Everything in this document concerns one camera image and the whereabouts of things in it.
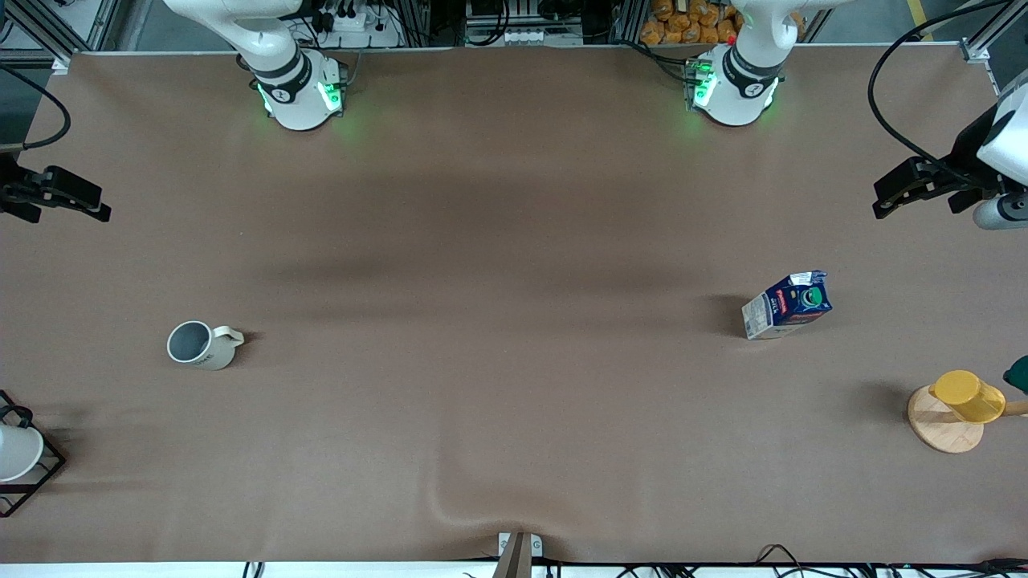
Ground blue milk carton green cap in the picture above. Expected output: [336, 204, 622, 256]
[741, 271, 833, 341]

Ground grey ceramic mug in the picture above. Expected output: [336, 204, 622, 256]
[166, 321, 245, 371]

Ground yellow plastic cup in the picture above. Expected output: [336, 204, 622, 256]
[929, 370, 1006, 424]

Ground round wooden cup stand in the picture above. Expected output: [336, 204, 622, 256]
[908, 385, 1028, 454]

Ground white bowl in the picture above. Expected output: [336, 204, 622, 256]
[0, 423, 45, 482]

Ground bag of orange bread rolls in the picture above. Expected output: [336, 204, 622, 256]
[639, 0, 806, 46]

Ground white power strip with plugs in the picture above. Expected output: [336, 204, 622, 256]
[309, 0, 404, 48]

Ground white narrow power strip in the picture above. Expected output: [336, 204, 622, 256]
[500, 28, 582, 47]

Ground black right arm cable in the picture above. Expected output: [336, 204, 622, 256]
[0, 64, 72, 152]

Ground aluminium frame profile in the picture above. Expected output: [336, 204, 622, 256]
[960, 0, 1028, 91]
[0, 0, 121, 75]

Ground black wire rack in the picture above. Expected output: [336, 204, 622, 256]
[0, 389, 67, 519]

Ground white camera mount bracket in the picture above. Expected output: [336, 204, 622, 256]
[492, 531, 544, 578]

